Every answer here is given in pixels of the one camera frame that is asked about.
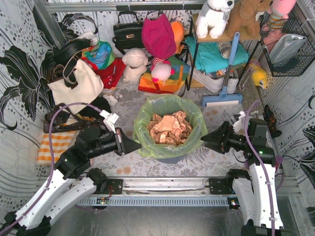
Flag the metal rod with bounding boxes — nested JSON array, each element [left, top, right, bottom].
[[251, 111, 259, 119]]

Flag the brown patterned bag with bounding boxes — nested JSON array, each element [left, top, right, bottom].
[[43, 103, 96, 134]]

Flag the brown teddy bear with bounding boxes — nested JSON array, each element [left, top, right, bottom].
[[226, 0, 273, 38]]

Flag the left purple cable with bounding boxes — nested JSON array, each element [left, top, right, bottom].
[[0, 103, 104, 232]]

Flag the white plush dog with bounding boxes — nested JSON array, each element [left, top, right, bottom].
[[196, 0, 235, 39]]

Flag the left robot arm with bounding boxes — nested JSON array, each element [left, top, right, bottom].
[[0, 126, 141, 236]]

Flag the pink white plush toy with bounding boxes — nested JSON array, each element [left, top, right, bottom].
[[151, 57, 175, 82]]

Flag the silver foil pouch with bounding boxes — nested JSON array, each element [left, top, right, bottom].
[[269, 34, 307, 64]]

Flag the rainbow striped cloth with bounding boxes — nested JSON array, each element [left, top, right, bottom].
[[138, 56, 190, 94]]

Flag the green plastic trash bag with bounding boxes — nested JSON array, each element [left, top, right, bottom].
[[133, 94, 208, 159]]

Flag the white plush sheep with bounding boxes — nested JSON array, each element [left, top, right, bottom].
[[122, 48, 149, 83]]

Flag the white sneakers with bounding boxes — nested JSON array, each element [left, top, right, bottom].
[[192, 70, 239, 94]]

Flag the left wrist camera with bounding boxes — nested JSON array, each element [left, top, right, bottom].
[[99, 110, 119, 133]]

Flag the magenta cloth bag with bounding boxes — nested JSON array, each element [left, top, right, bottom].
[[141, 13, 176, 59]]

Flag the yellow plush duck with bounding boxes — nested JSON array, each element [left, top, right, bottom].
[[249, 60, 267, 89]]

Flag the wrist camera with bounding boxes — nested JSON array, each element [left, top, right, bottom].
[[230, 111, 246, 132], [99, 110, 119, 133]]

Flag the blue trash bin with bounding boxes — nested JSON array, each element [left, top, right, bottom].
[[157, 155, 186, 164]]

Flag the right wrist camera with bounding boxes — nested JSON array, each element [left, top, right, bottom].
[[230, 111, 246, 132]]

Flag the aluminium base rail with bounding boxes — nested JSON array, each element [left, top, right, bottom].
[[36, 176, 300, 197]]

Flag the orange plush toy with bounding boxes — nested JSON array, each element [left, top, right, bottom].
[[170, 21, 184, 54]]

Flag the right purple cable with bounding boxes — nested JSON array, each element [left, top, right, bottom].
[[243, 99, 285, 236]]

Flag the black round hat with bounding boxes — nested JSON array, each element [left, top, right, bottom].
[[54, 38, 92, 65]]

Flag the blue floor sweeper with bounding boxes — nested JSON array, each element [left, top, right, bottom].
[[201, 31, 243, 107]]

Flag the purple cable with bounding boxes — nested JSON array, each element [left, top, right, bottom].
[[0, 103, 104, 232], [243, 99, 285, 236]]

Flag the black leather handbag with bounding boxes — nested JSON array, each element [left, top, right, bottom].
[[112, 11, 145, 55]]

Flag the orange checkered towel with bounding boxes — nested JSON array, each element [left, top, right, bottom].
[[37, 131, 79, 165]]

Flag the teal folded cloth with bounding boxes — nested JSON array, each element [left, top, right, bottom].
[[195, 42, 249, 73]]

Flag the striped colourful sock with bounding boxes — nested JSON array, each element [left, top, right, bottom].
[[275, 156, 283, 171]]

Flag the black metal shelf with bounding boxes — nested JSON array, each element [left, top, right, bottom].
[[186, 14, 261, 90]]

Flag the black wire basket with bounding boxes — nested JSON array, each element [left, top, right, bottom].
[[260, 12, 315, 77]]

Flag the red cloth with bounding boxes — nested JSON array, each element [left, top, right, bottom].
[[94, 58, 126, 89]]

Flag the small white plush toy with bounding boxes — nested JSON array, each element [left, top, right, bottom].
[[102, 94, 123, 107]]

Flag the white canvas tote bag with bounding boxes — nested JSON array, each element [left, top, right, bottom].
[[48, 59, 104, 105]]

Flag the crumpled brown paper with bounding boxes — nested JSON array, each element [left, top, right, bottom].
[[147, 111, 193, 147]]

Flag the colourful printed bag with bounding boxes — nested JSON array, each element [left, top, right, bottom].
[[81, 41, 115, 70]]

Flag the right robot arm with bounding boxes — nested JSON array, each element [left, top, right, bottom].
[[201, 118, 290, 236]]

